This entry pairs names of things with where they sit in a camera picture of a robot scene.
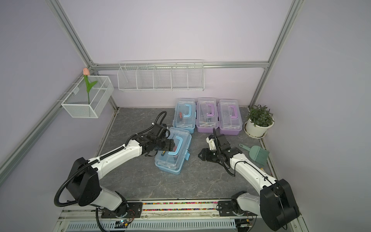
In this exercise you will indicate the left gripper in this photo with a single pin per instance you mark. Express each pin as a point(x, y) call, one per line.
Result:
point(169, 145)

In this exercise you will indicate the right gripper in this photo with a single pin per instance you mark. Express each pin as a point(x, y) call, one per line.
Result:
point(205, 152)

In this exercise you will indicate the blue toolbox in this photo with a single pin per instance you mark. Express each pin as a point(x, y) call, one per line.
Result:
point(172, 161)
point(188, 108)

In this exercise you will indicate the purple toolbox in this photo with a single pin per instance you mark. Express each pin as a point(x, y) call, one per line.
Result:
point(206, 115)
point(230, 120)

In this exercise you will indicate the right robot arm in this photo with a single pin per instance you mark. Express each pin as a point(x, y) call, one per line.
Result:
point(275, 202)

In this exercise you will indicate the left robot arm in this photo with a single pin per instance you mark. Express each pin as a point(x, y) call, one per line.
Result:
point(83, 186)

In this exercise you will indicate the potted green plant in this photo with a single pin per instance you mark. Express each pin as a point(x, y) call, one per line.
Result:
point(259, 120)

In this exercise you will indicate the pink artificial tulip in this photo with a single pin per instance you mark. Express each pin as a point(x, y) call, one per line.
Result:
point(89, 85)

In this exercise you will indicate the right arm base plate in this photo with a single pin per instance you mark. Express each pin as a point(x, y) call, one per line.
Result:
point(230, 208)

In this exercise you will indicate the white wire wall shelf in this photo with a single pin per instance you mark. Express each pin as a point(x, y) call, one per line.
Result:
point(159, 75)

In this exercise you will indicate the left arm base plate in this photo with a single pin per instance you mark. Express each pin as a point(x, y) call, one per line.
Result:
point(131, 210)

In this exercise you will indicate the white mesh wall basket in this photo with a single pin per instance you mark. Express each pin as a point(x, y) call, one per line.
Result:
point(76, 102)

